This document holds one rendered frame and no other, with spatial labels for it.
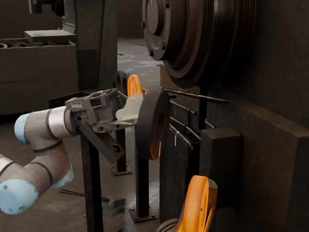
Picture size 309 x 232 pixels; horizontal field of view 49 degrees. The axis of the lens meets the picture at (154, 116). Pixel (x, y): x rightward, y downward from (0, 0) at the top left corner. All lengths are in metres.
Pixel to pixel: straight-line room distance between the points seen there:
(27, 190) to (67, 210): 1.36
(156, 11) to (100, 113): 0.42
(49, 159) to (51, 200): 1.39
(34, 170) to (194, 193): 0.35
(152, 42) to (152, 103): 0.50
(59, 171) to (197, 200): 0.34
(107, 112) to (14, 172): 0.23
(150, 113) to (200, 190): 0.20
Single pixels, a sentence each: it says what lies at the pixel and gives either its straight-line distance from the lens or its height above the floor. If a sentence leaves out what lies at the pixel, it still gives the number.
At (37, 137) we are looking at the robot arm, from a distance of 0.86.
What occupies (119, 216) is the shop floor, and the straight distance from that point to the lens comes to 2.02.
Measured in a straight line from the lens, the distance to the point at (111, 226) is 1.94.
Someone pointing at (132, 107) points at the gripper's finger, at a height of 0.94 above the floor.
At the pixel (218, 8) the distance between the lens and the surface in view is 0.94.
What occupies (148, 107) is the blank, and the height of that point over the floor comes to 0.96.
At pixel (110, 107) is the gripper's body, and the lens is 0.74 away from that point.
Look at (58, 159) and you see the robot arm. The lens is 0.87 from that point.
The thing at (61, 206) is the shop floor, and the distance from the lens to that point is 2.16.
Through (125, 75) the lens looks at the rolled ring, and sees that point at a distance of 2.02.
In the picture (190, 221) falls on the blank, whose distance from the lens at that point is 0.75.
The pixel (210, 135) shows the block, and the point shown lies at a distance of 0.98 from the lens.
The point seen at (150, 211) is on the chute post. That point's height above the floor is 0.01.
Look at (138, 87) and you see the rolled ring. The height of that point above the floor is 0.72.
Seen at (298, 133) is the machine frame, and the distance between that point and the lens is 0.85.
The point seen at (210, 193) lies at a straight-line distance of 0.88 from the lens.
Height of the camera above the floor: 1.16
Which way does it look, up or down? 19 degrees down
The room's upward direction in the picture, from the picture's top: straight up
